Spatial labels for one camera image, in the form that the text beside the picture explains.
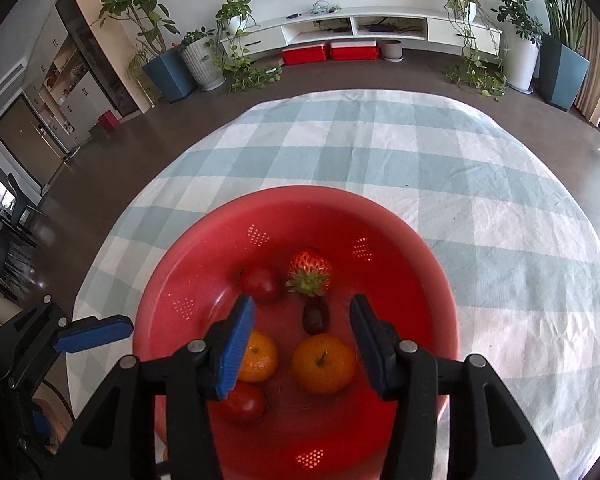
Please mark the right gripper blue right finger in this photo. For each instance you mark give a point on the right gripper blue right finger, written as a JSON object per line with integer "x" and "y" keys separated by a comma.
{"x": 376, "y": 340}

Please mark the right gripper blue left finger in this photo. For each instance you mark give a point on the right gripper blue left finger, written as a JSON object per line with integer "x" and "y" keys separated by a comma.
{"x": 232, "y": 344}

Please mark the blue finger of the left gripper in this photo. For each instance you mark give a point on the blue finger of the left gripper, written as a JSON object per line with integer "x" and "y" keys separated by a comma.
{"x": 91, "y": 332}

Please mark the mandarin orange with stem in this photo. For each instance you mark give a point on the mandarin orange with stem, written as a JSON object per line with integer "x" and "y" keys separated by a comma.
{"x": 323, "y": 364}

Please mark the red grape tomato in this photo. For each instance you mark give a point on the red grape tomato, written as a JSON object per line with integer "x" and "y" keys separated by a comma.
{"x": 315, "y": 316}

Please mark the red tomato with stem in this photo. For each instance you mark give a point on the red tomato with stem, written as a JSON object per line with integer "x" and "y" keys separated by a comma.
{"x": 261, "y": 283}

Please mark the red strawberry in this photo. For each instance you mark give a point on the red strawberry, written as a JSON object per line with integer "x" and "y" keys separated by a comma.
{"x": 308, "y": 273}

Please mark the small red bin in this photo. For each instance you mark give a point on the small red bin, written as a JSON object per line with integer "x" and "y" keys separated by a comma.
{"x": 109, "y": 121}

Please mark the tall plant blue pot left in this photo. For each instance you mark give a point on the tall plant blue pot left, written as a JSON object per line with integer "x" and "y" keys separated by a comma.
{"x": 159, "y": 62}

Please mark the tall plant blue pot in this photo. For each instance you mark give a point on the tall plant blue pot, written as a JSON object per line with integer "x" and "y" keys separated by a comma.
{"x": 562, "y": 68}
{"x": 159, "y": 62}

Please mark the plant white ribbed pot left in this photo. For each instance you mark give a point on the plant white ribbed pot left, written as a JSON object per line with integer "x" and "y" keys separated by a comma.
{"x": 199, "y": 52}

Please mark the red storage box right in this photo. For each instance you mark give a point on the red storage box right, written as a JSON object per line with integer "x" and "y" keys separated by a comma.
{"x": 357, "y": 50}

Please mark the red storage box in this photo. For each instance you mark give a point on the red storage box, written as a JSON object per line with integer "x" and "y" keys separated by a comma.
{"x": 306, "y": 54}
{"x": 357, "y": 50}

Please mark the small grey floor pot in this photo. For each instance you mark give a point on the small grey floor pot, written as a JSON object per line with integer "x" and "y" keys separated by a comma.
{"x": 391, "y": 50}

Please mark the trailing plant on console right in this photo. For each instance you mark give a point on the trailing plant on console right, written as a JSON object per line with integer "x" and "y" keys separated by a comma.
{"x": 472, "y": 71}

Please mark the trailing plant on console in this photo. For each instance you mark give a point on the trailing plant on console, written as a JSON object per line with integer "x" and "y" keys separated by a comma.
{"x": 472, "y": 71}
{"x": 230, "y": 56}

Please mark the red storage box left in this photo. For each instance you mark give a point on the red storage box left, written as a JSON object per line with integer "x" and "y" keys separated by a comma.
{"x": 306, "y": 54}

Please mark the white tv console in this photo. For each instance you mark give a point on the white tv console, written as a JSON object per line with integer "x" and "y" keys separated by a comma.
{"x": 416, "y": 28}

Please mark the trailing plant on console left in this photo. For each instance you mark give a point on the trailing plant on console left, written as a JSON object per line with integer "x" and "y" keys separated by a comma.
{"x": 230, "y": 56}

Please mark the tall plant blue pot right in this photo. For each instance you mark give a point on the tall plant blue pot right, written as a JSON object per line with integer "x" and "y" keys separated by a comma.
{"x": 562, "y": 68}

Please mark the plant in white pot right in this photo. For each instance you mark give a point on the plant in white pot right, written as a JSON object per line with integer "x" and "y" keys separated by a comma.
{"x": 522, "y": 42}

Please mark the beige curtain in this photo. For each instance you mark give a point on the beige curtain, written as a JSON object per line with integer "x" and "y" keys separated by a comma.
{"x": 588, "y": 99}

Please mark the wall cabinet shelving unit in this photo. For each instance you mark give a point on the wall cabinet shelving unit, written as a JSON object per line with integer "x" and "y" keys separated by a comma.
{"x": 79, "y": 70}

